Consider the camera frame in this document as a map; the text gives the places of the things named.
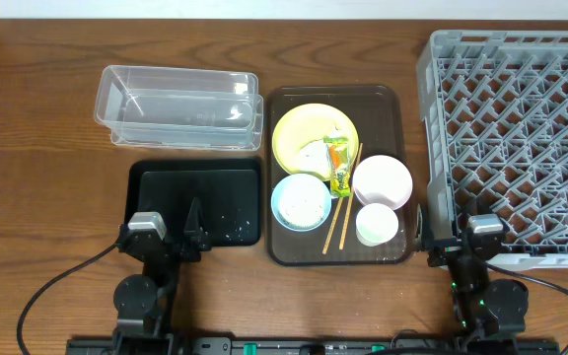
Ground white napkin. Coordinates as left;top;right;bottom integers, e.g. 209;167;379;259
296;140;330;179

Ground yellow plate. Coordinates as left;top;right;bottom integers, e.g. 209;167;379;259
271;104;359;175

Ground left black cable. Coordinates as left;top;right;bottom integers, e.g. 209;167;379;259
16;241;122;355

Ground right black cable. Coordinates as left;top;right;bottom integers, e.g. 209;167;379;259
485;261;568;355

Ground rice food scraps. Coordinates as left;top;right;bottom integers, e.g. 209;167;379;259
277;175;325;231

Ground black plastic tray bin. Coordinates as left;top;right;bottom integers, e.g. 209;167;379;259
124;158;262;247

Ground black cable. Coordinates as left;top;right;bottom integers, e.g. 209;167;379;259
16;241;122;355
485;261;568;355

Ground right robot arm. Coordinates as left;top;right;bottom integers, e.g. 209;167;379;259
416;207;529;351

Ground grey dishwasher rack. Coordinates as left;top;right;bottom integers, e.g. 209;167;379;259
416;30;568;271

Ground green snack wrapper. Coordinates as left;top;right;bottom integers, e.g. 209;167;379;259
323;137;351;197

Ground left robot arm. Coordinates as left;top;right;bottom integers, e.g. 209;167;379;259
110;198;212;355

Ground clear plastic bin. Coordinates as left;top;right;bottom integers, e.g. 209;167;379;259
94;65;264;152

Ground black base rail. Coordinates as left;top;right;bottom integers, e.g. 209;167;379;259
65;335;560;355

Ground pink bowl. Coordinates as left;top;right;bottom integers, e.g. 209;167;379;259
353;155;413;210

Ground pale green cup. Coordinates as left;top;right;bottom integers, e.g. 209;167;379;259
355;203;399;247

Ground light blue bowl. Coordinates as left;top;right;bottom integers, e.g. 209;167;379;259
270;174;332;232

